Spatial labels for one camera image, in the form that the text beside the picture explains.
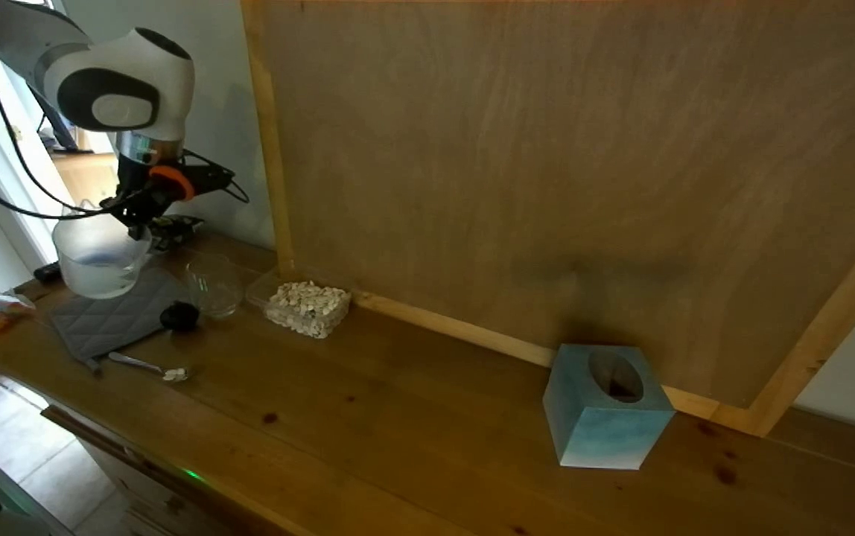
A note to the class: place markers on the clear glass cup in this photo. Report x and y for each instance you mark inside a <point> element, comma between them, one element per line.
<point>212,283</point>

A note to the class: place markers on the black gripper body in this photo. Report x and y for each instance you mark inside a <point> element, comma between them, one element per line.
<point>146,188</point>

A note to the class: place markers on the blue wooden cube box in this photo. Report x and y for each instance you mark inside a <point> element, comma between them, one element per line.
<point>602,407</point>

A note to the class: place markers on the grey quilted pot holder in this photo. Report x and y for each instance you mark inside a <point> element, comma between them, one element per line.
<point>91,329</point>

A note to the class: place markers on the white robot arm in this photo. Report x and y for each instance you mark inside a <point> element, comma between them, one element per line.
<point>136,88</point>

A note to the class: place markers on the black remote control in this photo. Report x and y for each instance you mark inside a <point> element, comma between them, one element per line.
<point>49,274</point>

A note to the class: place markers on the large plywood board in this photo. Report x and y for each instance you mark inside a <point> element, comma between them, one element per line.
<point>520,174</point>

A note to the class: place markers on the black round lid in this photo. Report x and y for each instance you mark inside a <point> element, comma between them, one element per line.
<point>179,317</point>

